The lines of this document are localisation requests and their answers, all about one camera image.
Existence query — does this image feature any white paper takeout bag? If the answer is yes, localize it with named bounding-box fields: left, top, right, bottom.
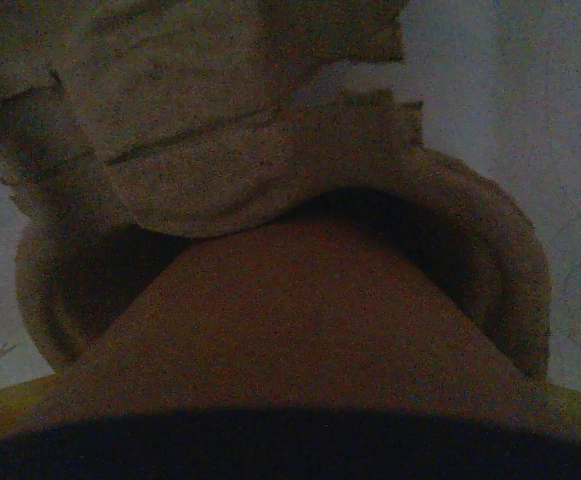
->
left=0, top=0, right=581, bottom=401

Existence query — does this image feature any brown pulp cup carrier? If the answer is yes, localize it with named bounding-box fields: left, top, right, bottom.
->
left=0, top=0, right=554, bottom=381

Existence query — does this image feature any brown paper coffee cup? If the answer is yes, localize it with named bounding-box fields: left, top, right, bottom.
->
left=0, top=219, right=581, bottom=441

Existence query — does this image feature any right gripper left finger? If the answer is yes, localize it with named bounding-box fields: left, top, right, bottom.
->
left=0, top=373, right=59, bottom=441

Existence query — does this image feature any black plastic cup lid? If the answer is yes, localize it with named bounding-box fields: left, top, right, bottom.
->
left=0, top=407, right=581, bottom=480

